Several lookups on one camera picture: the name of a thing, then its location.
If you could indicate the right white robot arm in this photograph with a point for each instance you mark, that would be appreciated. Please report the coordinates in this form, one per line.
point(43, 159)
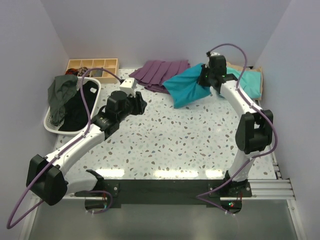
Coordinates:
point(254, 132)

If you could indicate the aluminium frame rail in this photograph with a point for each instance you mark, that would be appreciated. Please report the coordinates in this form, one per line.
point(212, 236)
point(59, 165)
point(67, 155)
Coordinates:
point(255, 189)

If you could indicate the tan folded cloth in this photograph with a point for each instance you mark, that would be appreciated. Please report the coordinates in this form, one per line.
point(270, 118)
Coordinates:
point(236, 70)

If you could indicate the white laundry basket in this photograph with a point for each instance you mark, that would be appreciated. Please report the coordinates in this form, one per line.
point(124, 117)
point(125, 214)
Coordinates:
point(47, 122)

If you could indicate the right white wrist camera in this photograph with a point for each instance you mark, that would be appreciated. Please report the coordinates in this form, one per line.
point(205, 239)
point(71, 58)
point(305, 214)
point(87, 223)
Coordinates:
point(210, 54)

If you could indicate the mint green folded shirt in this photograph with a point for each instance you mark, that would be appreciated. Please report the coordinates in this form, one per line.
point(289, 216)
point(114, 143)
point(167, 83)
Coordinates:
point(250, 82)

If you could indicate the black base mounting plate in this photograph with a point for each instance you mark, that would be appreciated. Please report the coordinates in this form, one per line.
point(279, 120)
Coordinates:
point(149, 192)

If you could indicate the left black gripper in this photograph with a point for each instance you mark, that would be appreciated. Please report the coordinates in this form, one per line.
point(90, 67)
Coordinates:
point(140, 104)

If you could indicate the red black fabric roll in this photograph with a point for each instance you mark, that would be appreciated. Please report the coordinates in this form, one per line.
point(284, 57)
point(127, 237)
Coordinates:
point(72, 71)

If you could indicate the teal t shirt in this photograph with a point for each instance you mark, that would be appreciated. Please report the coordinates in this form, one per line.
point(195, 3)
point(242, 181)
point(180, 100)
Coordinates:
point(184, 89)

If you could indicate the dark grey fabric roll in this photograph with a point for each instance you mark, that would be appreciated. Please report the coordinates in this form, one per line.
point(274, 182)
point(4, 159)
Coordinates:
point(97, 73)

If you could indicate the purple pleated skirt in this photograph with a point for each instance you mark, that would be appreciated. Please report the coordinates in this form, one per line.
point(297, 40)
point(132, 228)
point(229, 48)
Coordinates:
point(155, 72)

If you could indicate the black garment in basket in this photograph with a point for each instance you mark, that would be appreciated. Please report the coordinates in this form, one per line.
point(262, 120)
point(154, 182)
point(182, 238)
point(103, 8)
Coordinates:
point(75, 113)

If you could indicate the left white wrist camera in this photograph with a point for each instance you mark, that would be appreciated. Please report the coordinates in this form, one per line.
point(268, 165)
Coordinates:
point(128, 86)

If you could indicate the wooden compartment organizer box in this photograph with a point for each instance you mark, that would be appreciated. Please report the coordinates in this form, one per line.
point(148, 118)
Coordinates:
point(111, 64)

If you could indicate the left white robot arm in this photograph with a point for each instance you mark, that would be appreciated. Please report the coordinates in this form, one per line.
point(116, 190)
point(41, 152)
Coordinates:
point(46, 175)

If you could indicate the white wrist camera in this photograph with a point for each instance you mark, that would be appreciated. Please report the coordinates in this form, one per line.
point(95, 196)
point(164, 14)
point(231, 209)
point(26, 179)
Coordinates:
point(210, 54)
point(128, 86)

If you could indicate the dark green garment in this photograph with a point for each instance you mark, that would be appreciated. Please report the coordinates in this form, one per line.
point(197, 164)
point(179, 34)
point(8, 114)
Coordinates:
point(62, 89)

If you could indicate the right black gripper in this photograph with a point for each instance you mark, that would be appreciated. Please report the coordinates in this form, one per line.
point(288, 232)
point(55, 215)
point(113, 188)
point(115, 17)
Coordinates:
point(201, 80)

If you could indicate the patterned brown fabric roll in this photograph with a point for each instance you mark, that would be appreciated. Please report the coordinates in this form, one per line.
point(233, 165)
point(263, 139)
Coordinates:
point(83, 71)

